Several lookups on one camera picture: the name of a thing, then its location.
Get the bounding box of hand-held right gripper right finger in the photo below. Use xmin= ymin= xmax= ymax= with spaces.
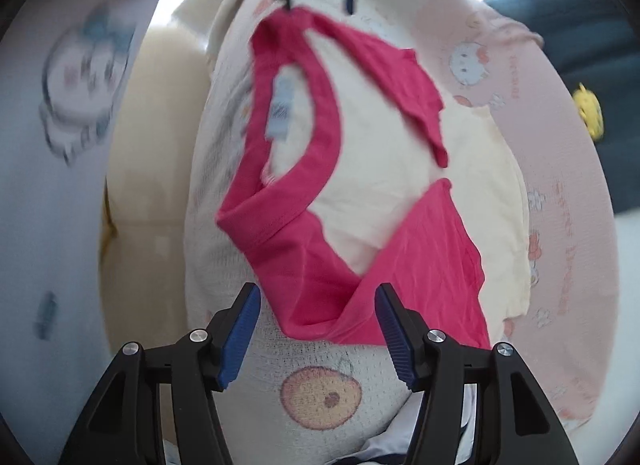
xmin=375 ymin=283 xmax=581 ymax=465

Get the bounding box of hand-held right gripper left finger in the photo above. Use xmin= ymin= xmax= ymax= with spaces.
xmin=59 ymin=282 xmax=262 ymax=465

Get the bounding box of white shirt with navy stripes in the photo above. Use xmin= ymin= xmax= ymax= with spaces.
xmin=360 ymin=385 xmax=477 ymax=465

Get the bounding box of cream and pink t-shirt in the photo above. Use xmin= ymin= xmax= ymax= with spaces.
xmin=215 ymin=7 xmax=532 ymax=352

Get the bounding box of pink white cat print blanket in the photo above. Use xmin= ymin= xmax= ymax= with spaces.
xmin=182 ymin=0 xmax=622 ymax=465

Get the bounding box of white cartoon print pajama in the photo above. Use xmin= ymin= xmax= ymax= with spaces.
xmin=0 ymin=0 xmax=168 ymax=465

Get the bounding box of dark navy garment yellow patch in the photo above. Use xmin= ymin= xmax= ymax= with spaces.
xmin=482 ymin=0 xmax=640 ymax=216

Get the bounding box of yellow plush toy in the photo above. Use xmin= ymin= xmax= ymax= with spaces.
xmin=571 ymin=83 xmax=604 ymax=142

